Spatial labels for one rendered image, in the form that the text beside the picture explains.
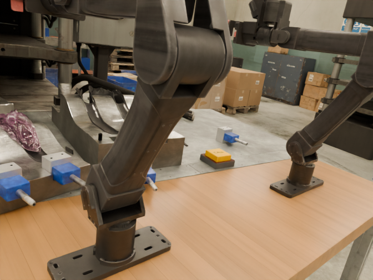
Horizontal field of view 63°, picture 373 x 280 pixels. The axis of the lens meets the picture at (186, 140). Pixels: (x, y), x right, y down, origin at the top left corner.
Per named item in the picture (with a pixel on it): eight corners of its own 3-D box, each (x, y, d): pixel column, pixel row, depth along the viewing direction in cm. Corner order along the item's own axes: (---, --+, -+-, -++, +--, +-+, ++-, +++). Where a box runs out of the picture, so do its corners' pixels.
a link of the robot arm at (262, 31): (256, 20, 92) (275, 21, 87) (267, 23, 96) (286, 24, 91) (251, 44, 94) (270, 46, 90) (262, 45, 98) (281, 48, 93)
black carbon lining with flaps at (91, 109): (156, 138, 92) (160, 107, 89) (104, 142, 83) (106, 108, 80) (112, 108, 118) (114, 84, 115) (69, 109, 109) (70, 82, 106)
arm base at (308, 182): (274, 161, 84) (297, 171, 80) (310, 152, 97) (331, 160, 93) (268, 187, 87) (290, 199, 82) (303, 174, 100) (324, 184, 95)
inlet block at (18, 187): (48, 213, 56) (48, 186, 54) (19, 223, 52) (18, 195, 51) (14, 185, 63) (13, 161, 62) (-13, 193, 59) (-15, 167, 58)
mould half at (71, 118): (181, 165, 93) (187, 122, 89) (96, 177, 78) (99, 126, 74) (116, 118, 131) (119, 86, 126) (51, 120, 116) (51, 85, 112)
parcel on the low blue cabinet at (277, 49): (288, 54, 764) (291, 43, 756) (280, 53, 745) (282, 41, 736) (275, 53, 796) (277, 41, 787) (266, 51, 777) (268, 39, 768)
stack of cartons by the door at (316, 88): (338, 116, 683) (349, 78, 657) (331, 116, 664) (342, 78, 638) (305, 106, 747) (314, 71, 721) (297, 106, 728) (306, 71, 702)
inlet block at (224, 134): (249, 149, 116) (252, 136, 114) (241, 151, 112) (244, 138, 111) (223, 139, 125) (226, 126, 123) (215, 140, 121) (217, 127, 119)
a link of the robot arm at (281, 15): (258, -2, 89) (296, -2, 80) (276, 3, 94) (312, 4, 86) (251, 40, 92) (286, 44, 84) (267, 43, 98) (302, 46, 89)
